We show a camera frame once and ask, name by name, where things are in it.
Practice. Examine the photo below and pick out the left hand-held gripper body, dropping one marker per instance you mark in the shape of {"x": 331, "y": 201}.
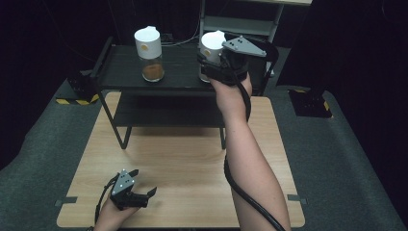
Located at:
{"x": 123, "y": 186}

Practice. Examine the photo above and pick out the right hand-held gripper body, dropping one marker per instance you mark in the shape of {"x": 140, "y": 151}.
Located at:
{"x": 240, "y": 48}

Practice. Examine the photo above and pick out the spice jar with pale powder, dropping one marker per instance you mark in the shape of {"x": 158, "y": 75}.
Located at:
{"x": 211, "y": 43}

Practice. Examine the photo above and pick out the black two-tier shelf rack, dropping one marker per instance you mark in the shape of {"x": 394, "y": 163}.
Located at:
{"x": 179, "y": 64}

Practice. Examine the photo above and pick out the spice jar with brown powder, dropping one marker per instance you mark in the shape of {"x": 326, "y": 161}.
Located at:
{"x": 150, "y": 51}

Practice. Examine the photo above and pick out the person's left hand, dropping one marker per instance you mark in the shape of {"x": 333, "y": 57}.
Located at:
{"x": 110, "y": 218}

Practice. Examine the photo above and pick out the person's right hand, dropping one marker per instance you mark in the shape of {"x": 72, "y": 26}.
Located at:
{"x": 231, "y": 96}

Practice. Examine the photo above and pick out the grey metal stand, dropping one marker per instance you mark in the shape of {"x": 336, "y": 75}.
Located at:
{"x": 239, "y": 25}

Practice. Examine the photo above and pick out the grey tape strip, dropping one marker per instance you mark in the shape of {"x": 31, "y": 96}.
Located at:
{"x": 296, "y": 199}
{"x": 65, "y": 201}

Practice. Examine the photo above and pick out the black base with striped tape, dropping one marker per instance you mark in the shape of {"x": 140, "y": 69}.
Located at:
{"x": 309, "y": 104}
{"x": 81, "y": 93}

